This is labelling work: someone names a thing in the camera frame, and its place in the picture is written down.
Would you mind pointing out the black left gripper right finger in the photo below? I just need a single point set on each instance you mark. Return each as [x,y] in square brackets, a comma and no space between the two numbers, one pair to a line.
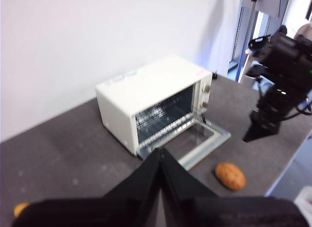
[219,212]

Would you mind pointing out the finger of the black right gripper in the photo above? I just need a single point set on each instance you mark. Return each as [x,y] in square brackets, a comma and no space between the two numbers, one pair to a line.
[253,131]

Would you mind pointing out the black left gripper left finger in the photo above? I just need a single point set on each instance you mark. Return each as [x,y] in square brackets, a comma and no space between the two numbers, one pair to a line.
[109,210]

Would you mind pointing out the brown potato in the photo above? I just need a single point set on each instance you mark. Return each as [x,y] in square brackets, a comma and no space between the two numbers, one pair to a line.
[230,176]

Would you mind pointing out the beige timer oven knob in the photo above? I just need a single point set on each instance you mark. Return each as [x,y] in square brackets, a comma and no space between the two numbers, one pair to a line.
[204,104]

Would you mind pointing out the beige temperature oven knob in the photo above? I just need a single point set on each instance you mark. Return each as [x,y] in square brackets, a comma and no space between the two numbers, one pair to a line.
[206,88]

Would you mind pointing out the white Toshiba toaster oven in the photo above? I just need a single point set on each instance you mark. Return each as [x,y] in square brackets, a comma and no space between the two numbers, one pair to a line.
[117,90]

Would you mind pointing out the yellow lemon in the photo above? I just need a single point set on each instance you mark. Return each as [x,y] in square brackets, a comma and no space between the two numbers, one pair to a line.
[20,208]

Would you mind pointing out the metal light stand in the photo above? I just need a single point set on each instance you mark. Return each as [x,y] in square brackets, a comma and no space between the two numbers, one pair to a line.
[250,22]

